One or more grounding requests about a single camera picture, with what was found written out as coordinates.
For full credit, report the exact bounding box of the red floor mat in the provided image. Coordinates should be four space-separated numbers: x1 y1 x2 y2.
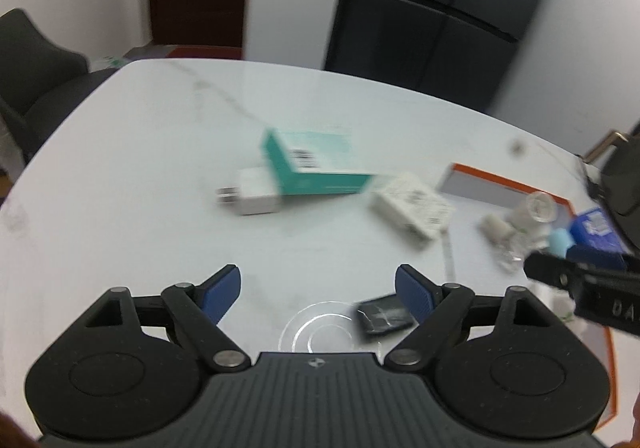
165 44 243 60

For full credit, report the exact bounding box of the teal box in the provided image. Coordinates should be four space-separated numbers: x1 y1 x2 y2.
260 127 376 196

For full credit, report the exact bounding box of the clear glass saucer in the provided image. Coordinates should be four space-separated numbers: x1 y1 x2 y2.
279 301 358 354

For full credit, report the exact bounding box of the black cabinet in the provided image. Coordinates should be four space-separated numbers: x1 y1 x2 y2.
324 0 566 114

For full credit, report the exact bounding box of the orange-edged tray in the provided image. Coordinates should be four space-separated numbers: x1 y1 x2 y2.
435 162 640 434

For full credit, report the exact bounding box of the green white packet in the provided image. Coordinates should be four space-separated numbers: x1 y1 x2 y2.
92 53 126 72

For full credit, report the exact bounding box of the white printed box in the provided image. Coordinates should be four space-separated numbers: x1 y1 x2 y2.
369 172 457 241

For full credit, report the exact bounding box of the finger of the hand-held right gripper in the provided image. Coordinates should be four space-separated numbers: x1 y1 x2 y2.
524 245 628 290

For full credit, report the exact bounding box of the clear plastic piece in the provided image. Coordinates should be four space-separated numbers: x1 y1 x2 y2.
479 214 533 275

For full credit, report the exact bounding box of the blue box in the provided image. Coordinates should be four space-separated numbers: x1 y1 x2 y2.
570 208 626 249

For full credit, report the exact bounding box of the black packet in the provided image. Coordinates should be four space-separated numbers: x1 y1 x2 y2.
354 294 416 340

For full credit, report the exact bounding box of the white rounded charger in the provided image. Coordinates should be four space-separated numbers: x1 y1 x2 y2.
216 167 282 216

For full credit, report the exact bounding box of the dark grey chair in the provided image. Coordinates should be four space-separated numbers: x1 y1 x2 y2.
0 8 121 169

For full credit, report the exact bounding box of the clear plastic cup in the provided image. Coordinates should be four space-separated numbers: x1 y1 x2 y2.
517 191 557 231

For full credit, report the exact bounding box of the light blue small block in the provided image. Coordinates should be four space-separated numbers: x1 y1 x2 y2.
546 227 575 255

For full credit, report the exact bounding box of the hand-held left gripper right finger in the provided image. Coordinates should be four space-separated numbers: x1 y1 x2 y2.
384 264 555 374

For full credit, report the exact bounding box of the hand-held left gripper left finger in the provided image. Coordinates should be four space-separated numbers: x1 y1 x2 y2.
84 264 252 374

